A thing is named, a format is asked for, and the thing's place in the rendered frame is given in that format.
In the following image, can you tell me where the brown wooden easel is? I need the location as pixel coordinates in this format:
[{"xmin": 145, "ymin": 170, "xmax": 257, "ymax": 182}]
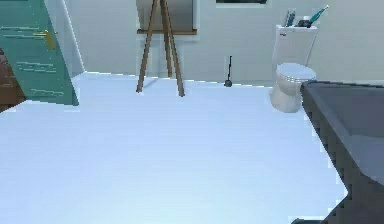
[{"xmin": 135, "ymin": 0, "xmax": 198, "ymax": 98}]

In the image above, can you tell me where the white toilet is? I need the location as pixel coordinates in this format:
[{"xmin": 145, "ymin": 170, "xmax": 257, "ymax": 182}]
[{"xmin": 269, "ymin": 24, "xmax": 319, "ymax": 114}]

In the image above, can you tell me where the dark window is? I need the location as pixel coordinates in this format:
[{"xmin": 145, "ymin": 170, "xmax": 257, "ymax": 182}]
[{"xmin": 215, "ymin": 0, "xmax": 269, "ymax": 6}]

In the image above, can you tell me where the teal toilet brush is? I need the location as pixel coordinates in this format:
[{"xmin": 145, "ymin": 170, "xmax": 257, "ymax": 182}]
[{"xmin": 309, "ymin": 4, "xmax": 330, "ymax": 25}]

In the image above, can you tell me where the dark grey bathtub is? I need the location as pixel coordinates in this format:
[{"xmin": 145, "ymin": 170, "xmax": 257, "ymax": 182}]
[{"xmin": 290, "ymin": 80, "xmax": 384, "ymax": 224}]

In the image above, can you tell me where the teal room door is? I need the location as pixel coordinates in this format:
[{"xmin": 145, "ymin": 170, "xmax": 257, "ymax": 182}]
[{"xmin": 0, "ymin": 0, "xmax": 80, "ymax": 107}]

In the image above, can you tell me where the yellow door handle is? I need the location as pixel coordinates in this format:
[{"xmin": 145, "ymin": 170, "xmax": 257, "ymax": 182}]
[{"xmin": 33, "ymin": 29, "xmax": 57, "ymax": 52}]

